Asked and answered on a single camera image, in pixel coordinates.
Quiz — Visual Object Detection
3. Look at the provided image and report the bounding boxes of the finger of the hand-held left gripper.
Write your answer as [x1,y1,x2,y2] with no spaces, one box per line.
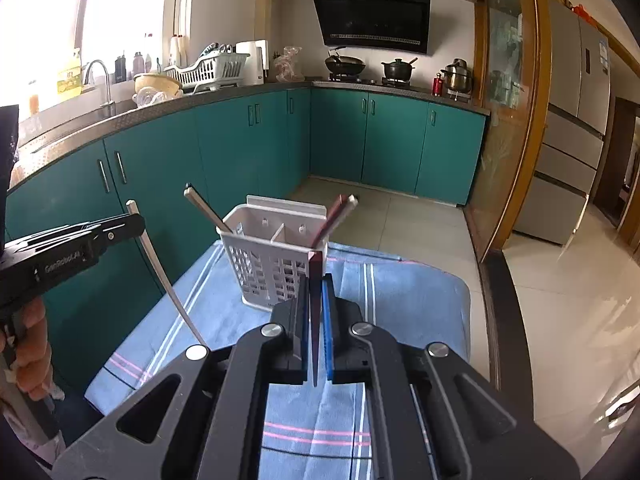
[75,212,147,257]

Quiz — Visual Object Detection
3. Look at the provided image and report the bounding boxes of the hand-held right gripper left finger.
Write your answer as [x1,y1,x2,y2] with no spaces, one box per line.
[50,274,311,480]

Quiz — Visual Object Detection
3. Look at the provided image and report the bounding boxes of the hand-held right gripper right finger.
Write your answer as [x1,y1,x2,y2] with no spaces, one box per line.
[321,274,581,480]

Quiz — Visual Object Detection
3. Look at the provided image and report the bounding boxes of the dark red chopstick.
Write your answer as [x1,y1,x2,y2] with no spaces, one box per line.
[311,194,348,251]
[308,250,325,387]

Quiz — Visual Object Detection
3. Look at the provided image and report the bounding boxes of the metal spoon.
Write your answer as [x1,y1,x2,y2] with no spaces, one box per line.
[126,200,210,347]

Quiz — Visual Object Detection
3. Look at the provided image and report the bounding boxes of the white perforated utensil holder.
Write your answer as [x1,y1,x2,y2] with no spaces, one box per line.
[216,195,331,313]

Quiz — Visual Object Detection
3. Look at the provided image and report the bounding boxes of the white chopstick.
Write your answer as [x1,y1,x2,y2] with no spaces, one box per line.
[184,183,233,235]
[322,195,360,242]

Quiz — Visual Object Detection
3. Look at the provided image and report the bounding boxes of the person's left forearm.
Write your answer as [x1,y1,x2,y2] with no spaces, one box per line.
[0,395,65,468]

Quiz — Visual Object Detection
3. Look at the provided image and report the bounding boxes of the person's left hand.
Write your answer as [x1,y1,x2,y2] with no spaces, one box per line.
[0,300,53,402]

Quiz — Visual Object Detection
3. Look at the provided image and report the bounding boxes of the blue striped cloth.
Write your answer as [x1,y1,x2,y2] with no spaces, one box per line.
[85,240,472,480]

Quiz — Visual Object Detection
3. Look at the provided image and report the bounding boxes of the black container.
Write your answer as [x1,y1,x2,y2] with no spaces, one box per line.
[0,105,21,192]

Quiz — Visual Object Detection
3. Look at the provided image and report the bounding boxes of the teal lower cabinets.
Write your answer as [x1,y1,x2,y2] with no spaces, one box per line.
[5,82,491,396]

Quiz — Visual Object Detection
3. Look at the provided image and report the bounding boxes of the beige bowl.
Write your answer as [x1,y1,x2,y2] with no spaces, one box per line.
[132,72,183,101]

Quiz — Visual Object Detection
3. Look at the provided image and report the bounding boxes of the metal faucet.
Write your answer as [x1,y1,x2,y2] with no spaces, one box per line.
[82,60,116,107]

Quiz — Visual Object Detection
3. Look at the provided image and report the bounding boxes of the yellow bottle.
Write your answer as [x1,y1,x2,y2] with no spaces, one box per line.
[56,49,83,98]

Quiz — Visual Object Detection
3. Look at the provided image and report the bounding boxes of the white dish rack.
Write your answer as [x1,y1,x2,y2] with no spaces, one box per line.
[164,44,250,89]

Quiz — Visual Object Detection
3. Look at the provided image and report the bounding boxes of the white jug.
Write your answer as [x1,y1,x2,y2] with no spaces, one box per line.
[235,40,270,85]

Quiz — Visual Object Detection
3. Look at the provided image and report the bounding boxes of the kitchen window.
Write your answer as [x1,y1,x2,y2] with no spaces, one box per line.
[0,0,198,111]

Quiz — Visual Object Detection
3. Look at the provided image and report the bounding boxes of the clear plastic bag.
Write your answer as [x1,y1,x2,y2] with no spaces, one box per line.
[272,46,306,82]

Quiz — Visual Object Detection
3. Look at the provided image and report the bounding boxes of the gas stove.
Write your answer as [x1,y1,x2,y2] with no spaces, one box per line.
[327,72,416,87]

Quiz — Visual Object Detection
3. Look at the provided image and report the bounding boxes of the black wok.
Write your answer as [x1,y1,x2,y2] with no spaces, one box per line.
[324,47,366,75]

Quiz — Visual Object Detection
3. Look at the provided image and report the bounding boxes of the black cooking pot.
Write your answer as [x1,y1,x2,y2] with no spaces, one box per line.
[381,56,418,82]

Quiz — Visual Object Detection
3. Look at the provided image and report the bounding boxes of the sliding glass door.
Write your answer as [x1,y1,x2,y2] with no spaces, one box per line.
[462,0,551,266]

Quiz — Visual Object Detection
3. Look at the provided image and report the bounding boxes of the stainless steel pot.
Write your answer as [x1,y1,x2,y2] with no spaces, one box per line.
[440,58,473,95]

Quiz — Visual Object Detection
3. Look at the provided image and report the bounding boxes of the black range hood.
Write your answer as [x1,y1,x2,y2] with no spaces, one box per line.
[309,0,432,56]

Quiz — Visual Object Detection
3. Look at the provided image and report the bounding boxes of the silver refrigerator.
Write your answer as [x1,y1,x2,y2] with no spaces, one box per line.
[512,0,612,247]

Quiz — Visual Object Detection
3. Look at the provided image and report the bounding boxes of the brown wooden door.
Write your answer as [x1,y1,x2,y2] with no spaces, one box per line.
[594,96,640,218]

